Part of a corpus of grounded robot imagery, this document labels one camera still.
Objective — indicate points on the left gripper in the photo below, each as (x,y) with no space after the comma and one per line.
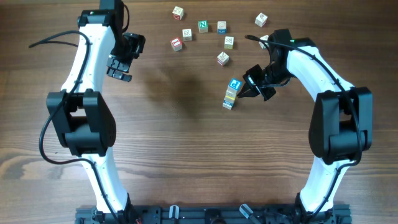
(138,41)

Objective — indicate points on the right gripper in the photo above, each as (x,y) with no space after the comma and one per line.
(250,78)

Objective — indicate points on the blue P block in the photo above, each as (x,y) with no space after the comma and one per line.
(234,85)

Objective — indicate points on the yellow sided picture block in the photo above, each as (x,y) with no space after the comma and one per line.
(230,94)

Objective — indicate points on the yellow top block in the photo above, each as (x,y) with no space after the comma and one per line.
(229,99)

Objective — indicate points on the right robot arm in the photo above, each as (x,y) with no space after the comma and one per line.
(341,127)

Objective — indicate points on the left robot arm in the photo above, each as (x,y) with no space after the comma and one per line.
(81,118)

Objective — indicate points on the red blue tilted block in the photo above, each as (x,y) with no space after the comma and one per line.
(223,58)

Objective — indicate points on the yellow green picture block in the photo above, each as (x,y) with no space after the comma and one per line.
(228,42)

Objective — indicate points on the far right picture block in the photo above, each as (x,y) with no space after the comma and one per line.
(261,19)

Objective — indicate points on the red I block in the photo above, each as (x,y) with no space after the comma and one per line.
(176,44)

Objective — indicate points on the blue sided picture block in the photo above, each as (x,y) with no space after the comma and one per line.
(221,27)

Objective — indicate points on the green N block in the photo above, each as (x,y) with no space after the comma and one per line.
(203,26)

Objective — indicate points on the white picture block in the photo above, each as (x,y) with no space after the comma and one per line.
(187,35)

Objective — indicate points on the red six block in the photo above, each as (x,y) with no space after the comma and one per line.
(178,13)

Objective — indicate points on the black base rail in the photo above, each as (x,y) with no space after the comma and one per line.
(214,214)

